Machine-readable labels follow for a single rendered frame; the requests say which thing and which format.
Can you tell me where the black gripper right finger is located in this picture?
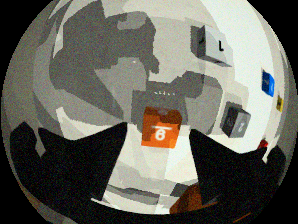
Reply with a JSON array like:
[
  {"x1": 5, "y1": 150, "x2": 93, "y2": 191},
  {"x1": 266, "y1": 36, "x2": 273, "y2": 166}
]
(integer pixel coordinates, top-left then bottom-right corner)
[{"x1": 189, "y1": 129, "x2": 267, "y2": 206}]

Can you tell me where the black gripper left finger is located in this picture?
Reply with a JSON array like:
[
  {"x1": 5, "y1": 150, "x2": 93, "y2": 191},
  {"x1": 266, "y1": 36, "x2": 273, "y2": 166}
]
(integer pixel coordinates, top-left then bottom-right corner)
[{"x1": 39, "y1": 123, "x2": 128, "y2": 201}]

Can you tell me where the olive yellow block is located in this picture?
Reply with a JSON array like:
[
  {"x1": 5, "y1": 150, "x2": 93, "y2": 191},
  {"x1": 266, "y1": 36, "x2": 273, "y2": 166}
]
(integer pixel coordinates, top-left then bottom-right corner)
[{"x1": 277, "y1": 97, "x2": 283, "y2": 112}]

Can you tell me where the blue block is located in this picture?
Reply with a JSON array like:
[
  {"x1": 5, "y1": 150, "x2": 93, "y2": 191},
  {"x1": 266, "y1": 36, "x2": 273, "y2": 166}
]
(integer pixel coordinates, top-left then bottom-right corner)
[{"x1": 262, "y1": 72, "x2": 275, "y2": 96}]

